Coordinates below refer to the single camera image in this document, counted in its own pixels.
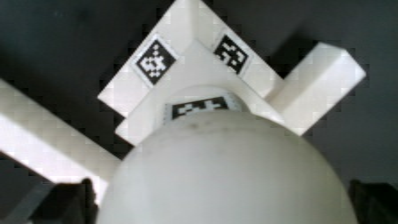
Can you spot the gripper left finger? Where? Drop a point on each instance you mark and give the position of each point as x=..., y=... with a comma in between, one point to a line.
x=42, y=203

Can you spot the white lamp base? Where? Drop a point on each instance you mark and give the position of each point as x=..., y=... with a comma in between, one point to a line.
x=193, y=72

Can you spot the white lamp bulb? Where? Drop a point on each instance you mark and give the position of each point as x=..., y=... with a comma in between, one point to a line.
x=224, y=170

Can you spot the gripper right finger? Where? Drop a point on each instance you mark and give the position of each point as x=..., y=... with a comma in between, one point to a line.
x=373, y=198

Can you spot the white U-shaped fence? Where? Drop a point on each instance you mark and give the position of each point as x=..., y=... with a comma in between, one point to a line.
x=58, y=153

